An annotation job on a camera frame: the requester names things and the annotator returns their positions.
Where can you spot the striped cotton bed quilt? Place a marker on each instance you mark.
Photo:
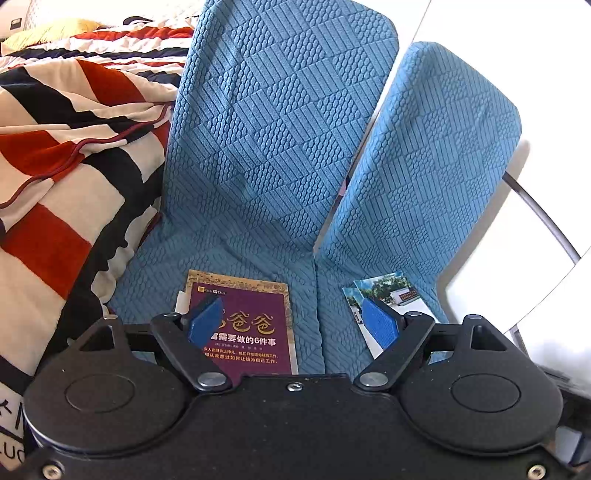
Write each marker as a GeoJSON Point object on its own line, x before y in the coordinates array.
{"type": "Point", "coordinates": [115, 46]}

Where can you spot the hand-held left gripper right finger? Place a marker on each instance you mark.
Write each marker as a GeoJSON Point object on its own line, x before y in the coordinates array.
{"type": "Point", "coordinates": [381, 323]}

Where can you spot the chrome metal rail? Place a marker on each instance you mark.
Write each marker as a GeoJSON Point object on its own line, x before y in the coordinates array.
{"type": "Point", "coordinates": [545, 212]}

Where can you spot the wall socket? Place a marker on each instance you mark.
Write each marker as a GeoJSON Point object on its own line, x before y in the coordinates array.
{"type": "Point", "coordinates": [17, 23]}

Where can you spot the blue textured sofa seat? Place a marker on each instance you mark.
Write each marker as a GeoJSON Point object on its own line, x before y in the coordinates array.
{"type": "Point", "coordinates": [438, 161]}
{"type": "Point", "coordinates": [277, 115]}

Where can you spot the red black striped fleece blanket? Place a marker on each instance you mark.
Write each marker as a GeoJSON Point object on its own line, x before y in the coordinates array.
{"type": "Point", "coordinates": [55, 161]}

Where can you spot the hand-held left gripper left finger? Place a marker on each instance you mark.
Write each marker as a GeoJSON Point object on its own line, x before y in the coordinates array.
{"type": "Point", "coordinates": [205, 318]}

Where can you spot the yellow pillow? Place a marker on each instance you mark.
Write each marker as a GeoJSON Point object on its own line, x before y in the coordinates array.
{"type": "Point", "coordinates": [51, 31]}

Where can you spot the white quilted headboard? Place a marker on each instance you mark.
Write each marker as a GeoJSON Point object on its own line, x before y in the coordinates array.
{"type": "Point", "coordinates": [44, 11]}

